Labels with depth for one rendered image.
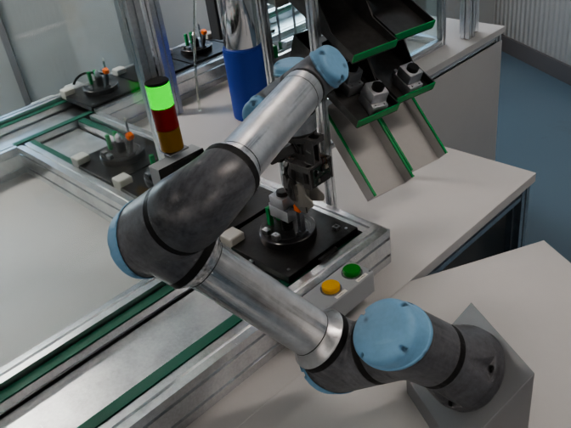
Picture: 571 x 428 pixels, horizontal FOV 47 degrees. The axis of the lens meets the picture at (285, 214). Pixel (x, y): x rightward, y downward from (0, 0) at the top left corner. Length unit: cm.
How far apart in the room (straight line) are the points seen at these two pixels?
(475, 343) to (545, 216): 229
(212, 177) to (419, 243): 93
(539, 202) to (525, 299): 197
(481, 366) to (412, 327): 17
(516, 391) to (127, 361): 77
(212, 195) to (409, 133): 102
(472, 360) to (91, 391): 75
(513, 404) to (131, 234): 68
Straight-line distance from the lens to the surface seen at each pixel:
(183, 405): 133
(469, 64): 306
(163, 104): 138
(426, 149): 183
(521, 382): 117
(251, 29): 237
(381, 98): 160
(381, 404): 134
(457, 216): 183
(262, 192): 179
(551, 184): 368
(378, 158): 172
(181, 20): 460
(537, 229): 332
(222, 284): 102
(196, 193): 89
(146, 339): 149
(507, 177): 201
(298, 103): 108
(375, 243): 158
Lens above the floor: 188
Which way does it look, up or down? 33 degrees down
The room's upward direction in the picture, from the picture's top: 8 degrees counter-clockwise
